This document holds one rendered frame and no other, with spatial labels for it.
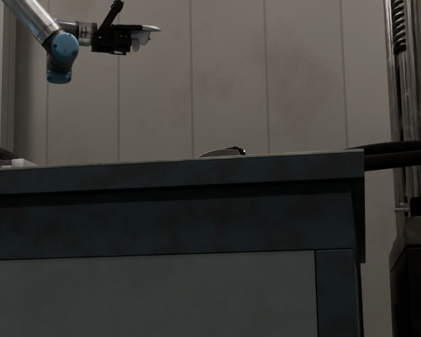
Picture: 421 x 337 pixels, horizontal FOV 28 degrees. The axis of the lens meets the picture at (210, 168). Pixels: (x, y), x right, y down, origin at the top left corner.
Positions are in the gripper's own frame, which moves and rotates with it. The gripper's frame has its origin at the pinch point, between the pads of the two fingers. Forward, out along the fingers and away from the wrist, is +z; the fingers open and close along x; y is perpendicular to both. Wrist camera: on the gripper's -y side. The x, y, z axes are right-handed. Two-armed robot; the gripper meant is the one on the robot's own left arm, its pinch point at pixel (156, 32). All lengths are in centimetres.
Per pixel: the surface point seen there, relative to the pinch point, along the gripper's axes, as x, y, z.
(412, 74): 89, 23, 38
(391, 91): -17, 11, 91
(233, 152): 85, 42, -2
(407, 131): 24, 29, 74
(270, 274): 148, 62, -17
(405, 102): 22, 20, 74
